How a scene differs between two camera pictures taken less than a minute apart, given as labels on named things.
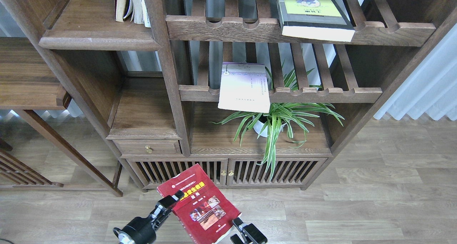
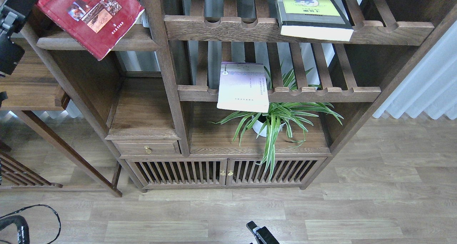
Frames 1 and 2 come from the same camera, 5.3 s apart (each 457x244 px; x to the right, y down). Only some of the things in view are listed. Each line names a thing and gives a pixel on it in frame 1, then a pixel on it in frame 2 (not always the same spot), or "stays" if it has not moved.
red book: (206, 215) to (94, 19)
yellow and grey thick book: (314, 16) stays
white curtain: (430, 87) stays
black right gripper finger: (254, 235) to (262, 235)
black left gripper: (143, 230) to (20, 2)
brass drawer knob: (148, 150) stays
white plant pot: (258, 127) stays
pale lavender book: (244, 86) stays
